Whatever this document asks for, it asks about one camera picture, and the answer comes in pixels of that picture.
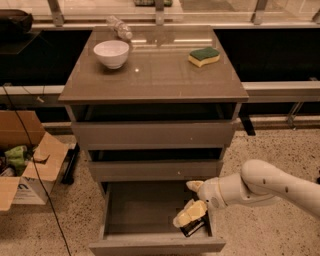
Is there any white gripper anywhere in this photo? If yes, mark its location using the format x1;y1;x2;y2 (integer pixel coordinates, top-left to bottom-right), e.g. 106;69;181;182
173;178;221;228

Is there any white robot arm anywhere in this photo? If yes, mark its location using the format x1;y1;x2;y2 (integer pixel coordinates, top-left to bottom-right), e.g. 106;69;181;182
173;159;320;232

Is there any grey middle drawer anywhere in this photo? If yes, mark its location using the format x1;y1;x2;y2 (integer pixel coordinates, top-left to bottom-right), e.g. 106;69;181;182
89;148;224;181

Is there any grey drawer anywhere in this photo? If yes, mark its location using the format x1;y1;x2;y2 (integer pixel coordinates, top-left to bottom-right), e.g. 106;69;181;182
89;181;225;256
67;102;240;151
89;148;224;181

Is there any grey bottom drawer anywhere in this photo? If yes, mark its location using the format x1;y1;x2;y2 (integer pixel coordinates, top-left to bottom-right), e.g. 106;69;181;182
89;181;225;256

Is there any grey top drawer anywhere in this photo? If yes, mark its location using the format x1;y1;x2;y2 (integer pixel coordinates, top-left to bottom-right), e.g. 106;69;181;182
67;102;240;151

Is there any grey drawer cabinet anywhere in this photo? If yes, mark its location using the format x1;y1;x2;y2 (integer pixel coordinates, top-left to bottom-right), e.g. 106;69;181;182
57;25;250;256

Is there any black table leg right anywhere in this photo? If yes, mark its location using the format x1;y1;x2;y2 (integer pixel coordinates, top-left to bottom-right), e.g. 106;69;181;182
239;104;256;136

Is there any black table leg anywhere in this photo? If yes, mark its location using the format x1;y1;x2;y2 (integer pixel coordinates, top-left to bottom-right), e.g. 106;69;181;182
239;104;256;136
61;144;80;185

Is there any black table leg left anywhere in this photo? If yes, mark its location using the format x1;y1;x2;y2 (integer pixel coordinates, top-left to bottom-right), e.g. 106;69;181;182
61;144;80;185

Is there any yellow green sponge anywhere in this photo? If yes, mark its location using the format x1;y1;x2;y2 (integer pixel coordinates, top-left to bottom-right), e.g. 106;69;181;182
188;47;220;67

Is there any white ceramic bowl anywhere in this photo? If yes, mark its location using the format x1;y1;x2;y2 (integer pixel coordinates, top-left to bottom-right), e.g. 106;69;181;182
93;40;130;69

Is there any open cardboard box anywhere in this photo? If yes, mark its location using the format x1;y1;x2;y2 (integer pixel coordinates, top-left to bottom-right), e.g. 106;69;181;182
0;110;68;213

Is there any clear plastic water bottle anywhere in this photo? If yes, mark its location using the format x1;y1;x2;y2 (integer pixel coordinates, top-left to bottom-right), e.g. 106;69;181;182
106;16;133;41

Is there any green bag in box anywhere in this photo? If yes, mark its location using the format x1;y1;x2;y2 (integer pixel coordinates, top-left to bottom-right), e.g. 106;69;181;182
5;145;28;176

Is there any black object on ledge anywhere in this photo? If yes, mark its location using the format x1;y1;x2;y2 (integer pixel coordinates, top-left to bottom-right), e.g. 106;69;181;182
0;9;33;35

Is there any black cable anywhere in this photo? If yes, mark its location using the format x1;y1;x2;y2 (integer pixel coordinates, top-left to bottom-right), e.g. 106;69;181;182
1;83;72;256

